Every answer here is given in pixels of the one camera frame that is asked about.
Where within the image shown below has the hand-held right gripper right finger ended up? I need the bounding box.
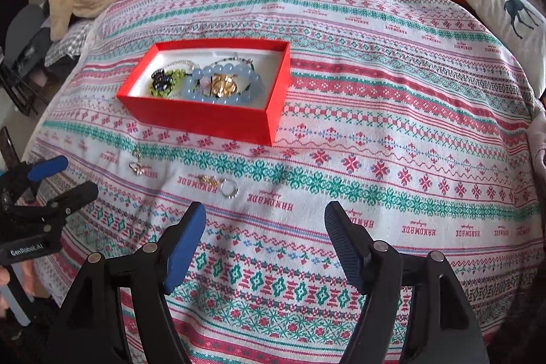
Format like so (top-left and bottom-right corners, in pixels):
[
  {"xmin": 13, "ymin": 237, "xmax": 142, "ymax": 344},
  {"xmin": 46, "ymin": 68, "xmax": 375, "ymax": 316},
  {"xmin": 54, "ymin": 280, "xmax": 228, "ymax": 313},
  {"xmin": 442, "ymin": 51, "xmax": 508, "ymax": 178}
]
[{"xmin": 324, "ymin": 202, "xmax": 491, "ymax": 364}]

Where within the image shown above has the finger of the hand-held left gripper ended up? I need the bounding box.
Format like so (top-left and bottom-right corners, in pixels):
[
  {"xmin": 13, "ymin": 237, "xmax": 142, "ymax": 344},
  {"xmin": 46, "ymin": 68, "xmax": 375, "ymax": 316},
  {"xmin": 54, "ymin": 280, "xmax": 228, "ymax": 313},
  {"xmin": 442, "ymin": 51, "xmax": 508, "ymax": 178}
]
[
  {"xmin": 0, "ymin": 155, "xmax": 69, "ymax": 196},
  {"xmin": 38, "ymin": 181, "xmax": 100, "ymax": 226}
]

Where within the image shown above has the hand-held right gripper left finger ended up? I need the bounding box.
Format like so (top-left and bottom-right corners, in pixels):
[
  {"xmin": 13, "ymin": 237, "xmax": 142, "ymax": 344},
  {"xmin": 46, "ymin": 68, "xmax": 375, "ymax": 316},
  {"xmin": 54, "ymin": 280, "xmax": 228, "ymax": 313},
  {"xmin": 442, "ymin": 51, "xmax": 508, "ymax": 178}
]
[{"xmin": 47, "ymin": 202, "xmax": 207, "ymax": 364}]

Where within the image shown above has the red cardboard box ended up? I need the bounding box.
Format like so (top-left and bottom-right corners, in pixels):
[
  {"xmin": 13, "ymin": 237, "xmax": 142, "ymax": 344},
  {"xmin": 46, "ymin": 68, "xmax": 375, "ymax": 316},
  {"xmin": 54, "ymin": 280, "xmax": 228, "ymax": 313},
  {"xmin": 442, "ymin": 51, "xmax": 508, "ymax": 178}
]
[{"xmin": 117, "ymin": 40, "xmax": 291, "ymax": 147}]

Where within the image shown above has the blue bead bracelet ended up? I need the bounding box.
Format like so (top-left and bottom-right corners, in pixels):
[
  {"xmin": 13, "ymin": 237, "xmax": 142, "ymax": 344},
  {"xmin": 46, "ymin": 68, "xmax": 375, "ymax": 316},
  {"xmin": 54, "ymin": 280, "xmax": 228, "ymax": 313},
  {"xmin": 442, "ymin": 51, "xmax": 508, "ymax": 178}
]
[{"xmin": 181, "ymin": 63, "xmax": 266, "ymax": 105}]

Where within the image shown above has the green bead bracelet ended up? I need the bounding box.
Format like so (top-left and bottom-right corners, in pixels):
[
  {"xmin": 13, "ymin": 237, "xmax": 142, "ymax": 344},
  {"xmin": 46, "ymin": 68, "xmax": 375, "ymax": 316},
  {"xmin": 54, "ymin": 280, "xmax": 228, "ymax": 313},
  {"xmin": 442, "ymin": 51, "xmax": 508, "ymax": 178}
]
[{"xmin": 149, "ymin": 69, "xmax": 188, "ymax": 98}]

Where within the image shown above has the white pearl bead bracelet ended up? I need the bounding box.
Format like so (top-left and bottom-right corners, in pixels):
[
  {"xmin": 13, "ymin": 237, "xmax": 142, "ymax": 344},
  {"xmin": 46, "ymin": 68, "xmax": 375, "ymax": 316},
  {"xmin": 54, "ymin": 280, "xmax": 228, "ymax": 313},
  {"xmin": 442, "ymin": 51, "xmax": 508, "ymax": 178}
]
[{"xmin": 164, "ymin": 58, "xmax": 201, "ymax": 70}]

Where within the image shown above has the thin beaded bracelet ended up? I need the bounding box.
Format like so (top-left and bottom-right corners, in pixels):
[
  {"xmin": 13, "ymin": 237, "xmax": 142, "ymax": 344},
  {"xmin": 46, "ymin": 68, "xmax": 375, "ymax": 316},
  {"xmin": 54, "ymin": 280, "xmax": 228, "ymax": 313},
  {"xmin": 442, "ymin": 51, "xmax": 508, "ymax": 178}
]
[{"xmin": 213, "ymin": 56, "xmax": 257, "ymax": 70}]

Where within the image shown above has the person's left hand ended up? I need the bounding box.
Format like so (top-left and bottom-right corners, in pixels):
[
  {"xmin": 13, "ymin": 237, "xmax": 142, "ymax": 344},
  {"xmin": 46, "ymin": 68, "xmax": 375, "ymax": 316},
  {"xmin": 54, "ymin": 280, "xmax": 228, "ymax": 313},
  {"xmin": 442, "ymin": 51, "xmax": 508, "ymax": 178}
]
[{"xmin": 19, "ymin": 261, "xmax": 38, "ymax": 299}]

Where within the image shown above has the black device left edge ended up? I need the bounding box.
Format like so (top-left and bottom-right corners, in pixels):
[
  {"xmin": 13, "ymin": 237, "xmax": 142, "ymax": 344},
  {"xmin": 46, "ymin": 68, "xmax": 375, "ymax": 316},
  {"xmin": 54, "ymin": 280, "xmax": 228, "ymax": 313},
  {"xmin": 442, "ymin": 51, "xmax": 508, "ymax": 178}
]
[{"xmin": 0, "ymin": 127, "xmax": 22, "ymax": 173}]

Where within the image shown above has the grey checked bedsheet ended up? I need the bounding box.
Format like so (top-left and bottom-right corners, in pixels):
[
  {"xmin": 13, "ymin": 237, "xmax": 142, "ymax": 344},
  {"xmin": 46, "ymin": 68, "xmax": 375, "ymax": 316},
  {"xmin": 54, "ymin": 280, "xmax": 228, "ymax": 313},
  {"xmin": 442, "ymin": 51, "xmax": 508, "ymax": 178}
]
[{"xmin": 45, "ymin": 20, "xmax": 97, "ymax": 66}]

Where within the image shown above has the patterned knit-print blanket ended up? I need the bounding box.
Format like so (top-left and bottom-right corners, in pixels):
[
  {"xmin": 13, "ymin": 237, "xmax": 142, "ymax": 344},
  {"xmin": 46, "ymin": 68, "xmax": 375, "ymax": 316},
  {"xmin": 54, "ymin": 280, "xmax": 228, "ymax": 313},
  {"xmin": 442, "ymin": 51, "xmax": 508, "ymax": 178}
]
[{"xmin": 21, "ymin": 0, "xmax": 542, "ymax": 364}]

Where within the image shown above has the grey chair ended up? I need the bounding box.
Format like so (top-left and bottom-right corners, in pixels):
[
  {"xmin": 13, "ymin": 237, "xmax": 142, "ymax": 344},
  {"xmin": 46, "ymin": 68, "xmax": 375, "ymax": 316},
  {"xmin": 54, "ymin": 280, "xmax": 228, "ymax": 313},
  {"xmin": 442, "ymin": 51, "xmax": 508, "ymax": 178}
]
[{"xmin": 0, "ymin": 3, "xmax": 47, "ymax": 113}]

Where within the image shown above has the white deer print pillow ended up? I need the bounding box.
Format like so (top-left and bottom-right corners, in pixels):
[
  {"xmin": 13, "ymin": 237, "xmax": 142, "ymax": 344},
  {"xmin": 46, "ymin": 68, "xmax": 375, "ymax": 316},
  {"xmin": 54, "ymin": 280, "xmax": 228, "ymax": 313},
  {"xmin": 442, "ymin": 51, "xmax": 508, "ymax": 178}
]
[{"xmin": 460, "ymin": 0, "xmax": 546, "ymax": 64}]

